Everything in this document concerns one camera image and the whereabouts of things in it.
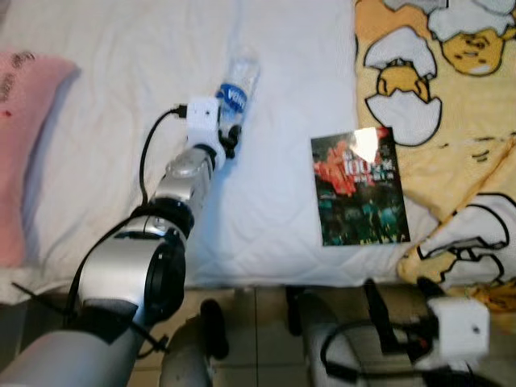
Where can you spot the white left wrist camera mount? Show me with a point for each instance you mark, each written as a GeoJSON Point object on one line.
{"type": "Point", "coordinates": [201, 119]}

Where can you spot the pink pillow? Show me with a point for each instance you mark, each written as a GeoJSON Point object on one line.
{"type": "Point", "coordinates": [24, 145]}

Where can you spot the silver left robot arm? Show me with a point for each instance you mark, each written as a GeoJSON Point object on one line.
{"type": "Point", "coordinates": [121, 274]}

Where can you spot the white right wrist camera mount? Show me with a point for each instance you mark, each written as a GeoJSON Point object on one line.
{"type": "Point", "coordinates": [459, 326]}

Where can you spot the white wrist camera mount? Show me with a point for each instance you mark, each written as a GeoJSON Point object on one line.
{"type": "Point", "coordinates": [201, 119]}
{"type": "Point", "coordinates": [459, 326]}

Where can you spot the clear blue label water bottle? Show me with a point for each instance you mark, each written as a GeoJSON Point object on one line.
{"type": "Point", "coordinates": [242, 76]}

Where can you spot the dark glossy cover book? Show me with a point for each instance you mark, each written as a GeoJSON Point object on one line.
{"type": "Point", "coordinates": [359, 201]}

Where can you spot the yellow cartoon print quilt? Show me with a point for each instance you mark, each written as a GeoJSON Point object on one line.
{"type": "Point", "coordinates": [468, 105]}

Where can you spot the grey robot left leg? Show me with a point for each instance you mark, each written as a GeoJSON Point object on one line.
{"type": "Point", "coordinates": [189, 355]}

